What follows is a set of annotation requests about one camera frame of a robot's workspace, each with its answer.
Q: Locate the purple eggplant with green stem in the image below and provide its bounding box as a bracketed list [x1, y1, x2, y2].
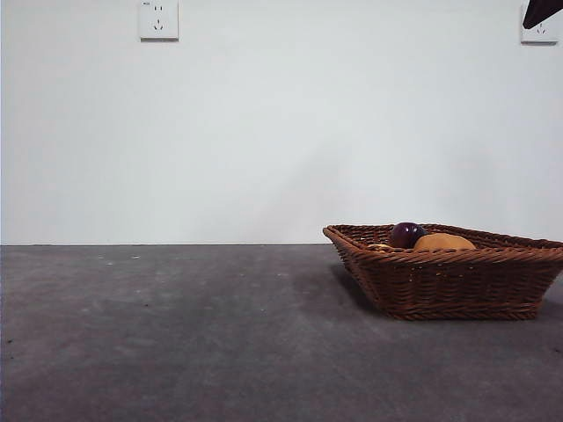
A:
[390, 222, 428, 250]

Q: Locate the brown potato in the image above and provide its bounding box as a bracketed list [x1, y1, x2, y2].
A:
[413, 233, 477, 252]

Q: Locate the white wall socket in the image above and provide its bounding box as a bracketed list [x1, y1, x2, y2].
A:
[520, 4, 559, 46]
[139, 0, 180, 43]

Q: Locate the brown wicker basket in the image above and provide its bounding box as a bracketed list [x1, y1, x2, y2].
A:
[322, 222, 563, 321]

